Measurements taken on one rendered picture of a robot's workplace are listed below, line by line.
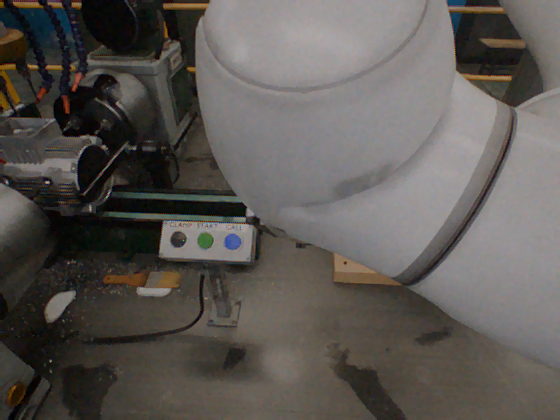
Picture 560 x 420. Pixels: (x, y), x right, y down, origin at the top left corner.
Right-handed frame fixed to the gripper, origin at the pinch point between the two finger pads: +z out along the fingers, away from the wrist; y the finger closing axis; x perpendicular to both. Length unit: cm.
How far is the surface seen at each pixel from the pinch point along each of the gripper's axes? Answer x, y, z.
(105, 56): -66, 68, 45
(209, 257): 3.0, 16.1, 10.4
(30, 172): -16, 64, 22
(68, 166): -17, 54, 20
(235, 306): 12.1, 14.7, 33.5
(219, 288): 8.2, 16.6, 22.9
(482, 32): -352, -238, 344
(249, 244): 0.3, 9.1, 10.3
